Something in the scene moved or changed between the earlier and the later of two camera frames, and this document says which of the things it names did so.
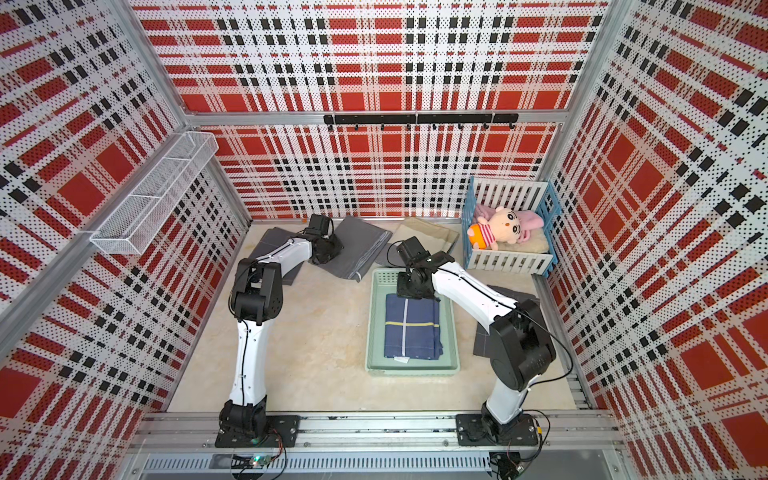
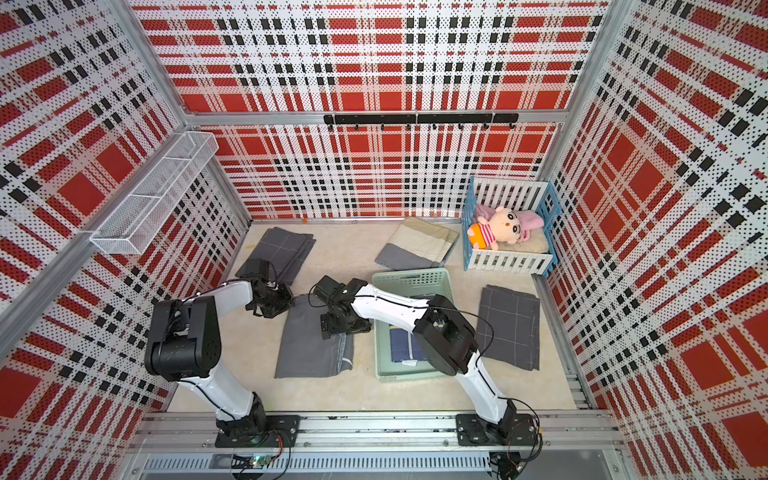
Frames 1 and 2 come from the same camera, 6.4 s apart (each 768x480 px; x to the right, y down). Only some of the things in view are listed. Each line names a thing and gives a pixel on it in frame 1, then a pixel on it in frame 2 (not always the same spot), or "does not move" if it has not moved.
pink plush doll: x=501 y=225 does not move
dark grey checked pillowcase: x=272 y=240 does not move
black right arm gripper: x=403 y=291 → x=328 y=325
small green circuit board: x=260 y=461 does not move
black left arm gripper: x=339 y=247 → x=287 y=301
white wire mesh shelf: x=137 y=221 does not move
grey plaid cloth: x=362 y=242 → x=305 y=352
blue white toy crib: x=510 y=225 does not move
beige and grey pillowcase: x=435 y=237 does not move
